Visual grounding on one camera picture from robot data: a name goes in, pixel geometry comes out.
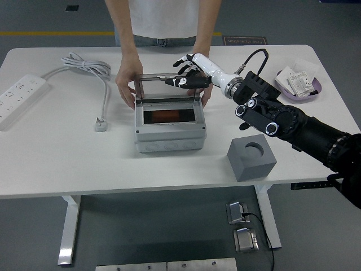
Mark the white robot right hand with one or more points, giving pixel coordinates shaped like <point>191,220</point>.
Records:
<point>206,63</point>

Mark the person's left hand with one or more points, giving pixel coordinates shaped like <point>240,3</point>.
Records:
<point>207,96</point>

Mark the person's right hand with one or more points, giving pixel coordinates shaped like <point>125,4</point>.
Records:
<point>127,79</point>

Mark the transparent hinged box lid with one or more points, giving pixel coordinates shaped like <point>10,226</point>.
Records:
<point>158,76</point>

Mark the orange cylindrical battery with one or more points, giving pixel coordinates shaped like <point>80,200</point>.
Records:
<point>166,115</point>

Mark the person's left forearm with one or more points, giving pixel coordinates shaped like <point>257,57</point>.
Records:
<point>207,28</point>

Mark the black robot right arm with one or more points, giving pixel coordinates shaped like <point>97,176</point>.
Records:
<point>310,130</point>

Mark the person's right forearm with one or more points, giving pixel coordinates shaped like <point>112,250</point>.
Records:
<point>121,28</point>

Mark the grey block battery holder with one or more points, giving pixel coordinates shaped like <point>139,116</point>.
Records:
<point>248,166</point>

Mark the silver floor socket box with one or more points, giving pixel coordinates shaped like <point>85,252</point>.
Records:
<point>245,240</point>
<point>235,211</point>

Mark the dark floor sign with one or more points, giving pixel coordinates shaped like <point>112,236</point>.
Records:
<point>244,41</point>

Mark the person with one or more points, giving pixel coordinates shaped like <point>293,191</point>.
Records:
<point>160,19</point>

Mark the white flat packet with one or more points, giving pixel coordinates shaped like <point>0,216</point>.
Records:
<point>283,77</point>

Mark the black floor hatch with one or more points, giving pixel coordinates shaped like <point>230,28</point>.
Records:
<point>72,8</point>

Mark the white square card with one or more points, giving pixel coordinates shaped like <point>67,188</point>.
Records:
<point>306,66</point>

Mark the purple plastic tray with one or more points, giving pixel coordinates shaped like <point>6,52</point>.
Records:
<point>316,97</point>

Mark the white power strip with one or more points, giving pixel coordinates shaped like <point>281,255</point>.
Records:
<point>19,96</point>

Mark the black table control panel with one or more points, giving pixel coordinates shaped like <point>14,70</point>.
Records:
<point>310,186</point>

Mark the white table leg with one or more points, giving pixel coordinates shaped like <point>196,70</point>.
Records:
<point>69,228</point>
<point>270,220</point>

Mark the grey metal plate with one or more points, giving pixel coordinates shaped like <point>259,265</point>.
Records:
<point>129,266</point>
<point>201,264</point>

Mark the grey electrical enclosure box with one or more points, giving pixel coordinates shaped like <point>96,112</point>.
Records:
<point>169,135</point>

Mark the white labelled switch module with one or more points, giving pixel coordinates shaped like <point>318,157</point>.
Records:
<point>301,83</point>

